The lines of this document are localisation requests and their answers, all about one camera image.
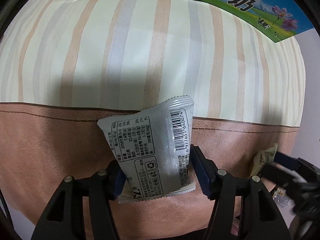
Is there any small cream cartoon packet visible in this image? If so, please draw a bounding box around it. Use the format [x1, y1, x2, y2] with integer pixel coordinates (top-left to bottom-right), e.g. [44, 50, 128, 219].
[250, 143, 278, 176]

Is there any silver grey snack packet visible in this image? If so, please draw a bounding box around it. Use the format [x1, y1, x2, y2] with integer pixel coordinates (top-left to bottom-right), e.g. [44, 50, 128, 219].
[97, 95, 196, 203]

